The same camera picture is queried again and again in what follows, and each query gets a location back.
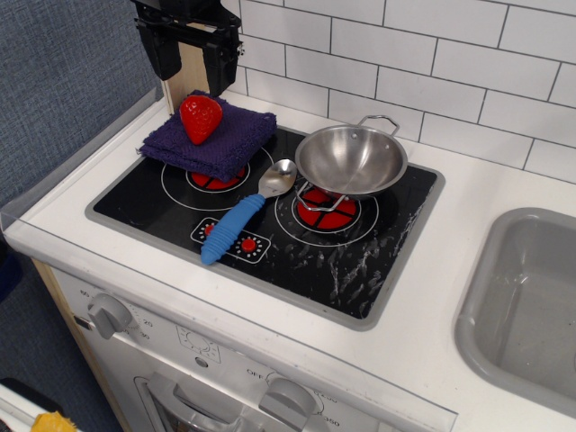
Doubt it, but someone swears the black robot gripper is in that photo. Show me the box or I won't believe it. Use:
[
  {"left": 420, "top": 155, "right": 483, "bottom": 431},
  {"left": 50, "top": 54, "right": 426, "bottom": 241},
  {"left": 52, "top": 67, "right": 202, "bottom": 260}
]
[{"left": 133, "top": 1, "right": 241, "bottom": 95}]

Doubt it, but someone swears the purple folded cloth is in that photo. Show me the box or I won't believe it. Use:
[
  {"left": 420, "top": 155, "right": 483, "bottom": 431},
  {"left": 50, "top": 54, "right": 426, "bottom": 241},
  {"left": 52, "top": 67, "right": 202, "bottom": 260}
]
[{"left": 139, "top": 90, "right": 277, "bottom": 182}]

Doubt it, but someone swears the grey oven knob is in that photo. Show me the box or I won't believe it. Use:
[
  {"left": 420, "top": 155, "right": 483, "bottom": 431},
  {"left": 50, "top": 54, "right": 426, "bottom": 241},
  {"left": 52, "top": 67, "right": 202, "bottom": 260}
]
[
  {"left": 88, "top": 293, "right": 132, "bottom": 339},
  {"left": 258, "top": 378, "right": 317, "bottom": 431}
]

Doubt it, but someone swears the black toy stovetop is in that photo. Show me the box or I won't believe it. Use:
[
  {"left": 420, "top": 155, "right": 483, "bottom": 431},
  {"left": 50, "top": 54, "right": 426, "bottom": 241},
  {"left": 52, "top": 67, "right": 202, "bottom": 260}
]
[{"left": 85, "top": 130, "right": 445, "bottom": 330}]

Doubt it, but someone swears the blue handled metal spoon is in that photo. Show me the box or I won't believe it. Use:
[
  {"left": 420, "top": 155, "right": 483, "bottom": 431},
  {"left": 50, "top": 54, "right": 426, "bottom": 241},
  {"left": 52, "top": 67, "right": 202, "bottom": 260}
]
[{"left": 201, "top": 158, "right": 298, "bottom": 265}]

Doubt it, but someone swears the red plastic strawberry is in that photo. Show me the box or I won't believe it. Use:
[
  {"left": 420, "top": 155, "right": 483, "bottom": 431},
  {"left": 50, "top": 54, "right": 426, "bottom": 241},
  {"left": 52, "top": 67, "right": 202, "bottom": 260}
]
[{"left": 179, "top": 94, "right": 223, "bottom": 145}]

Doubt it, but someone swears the grey right oven knob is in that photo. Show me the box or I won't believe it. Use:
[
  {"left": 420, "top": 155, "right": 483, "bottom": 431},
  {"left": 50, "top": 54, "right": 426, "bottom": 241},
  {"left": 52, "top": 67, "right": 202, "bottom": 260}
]
[{"left": 258, "top": 378, "right": 317, "bottom": 431}]

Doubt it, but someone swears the white toy oven front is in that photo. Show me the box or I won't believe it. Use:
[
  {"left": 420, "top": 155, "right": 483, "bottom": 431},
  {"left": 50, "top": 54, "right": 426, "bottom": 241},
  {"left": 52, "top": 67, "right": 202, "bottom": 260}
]
[{"left": 48, "top": 269, "right": 456, "bottom": 431}]

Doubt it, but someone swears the grey sink basin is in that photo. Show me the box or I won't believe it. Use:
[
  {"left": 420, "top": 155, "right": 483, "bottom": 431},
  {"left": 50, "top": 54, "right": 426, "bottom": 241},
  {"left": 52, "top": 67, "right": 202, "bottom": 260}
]
[{"left": 454, "top": 208, "right": 575, "bottom": 417}]

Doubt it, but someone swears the silver pot with wire handles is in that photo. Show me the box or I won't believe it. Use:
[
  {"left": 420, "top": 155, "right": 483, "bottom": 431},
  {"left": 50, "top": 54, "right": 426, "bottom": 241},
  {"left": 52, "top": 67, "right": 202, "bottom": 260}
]
[{"left": 295, "top": 115, "right": 408, "bottom": 212}]

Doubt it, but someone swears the grey left oven knob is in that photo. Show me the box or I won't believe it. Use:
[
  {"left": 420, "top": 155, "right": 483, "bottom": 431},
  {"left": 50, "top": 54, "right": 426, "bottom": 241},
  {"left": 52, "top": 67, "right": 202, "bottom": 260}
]
[{"left": 88, "top": 293, "right": 132, "bottom": 339}]

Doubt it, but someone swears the yellow object at corner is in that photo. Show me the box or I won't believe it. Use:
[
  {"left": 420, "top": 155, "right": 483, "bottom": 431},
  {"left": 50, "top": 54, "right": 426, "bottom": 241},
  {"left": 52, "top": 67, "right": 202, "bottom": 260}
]
[{"left": 31, "top": 411, "right": 77, "bottom": 432}]

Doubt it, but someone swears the wooden side post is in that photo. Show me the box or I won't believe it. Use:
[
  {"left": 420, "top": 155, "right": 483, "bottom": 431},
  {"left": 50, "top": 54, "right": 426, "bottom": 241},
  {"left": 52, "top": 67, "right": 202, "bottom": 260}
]
[{"left": 162, "top": 31, "right": 209, "bottom": 114}]

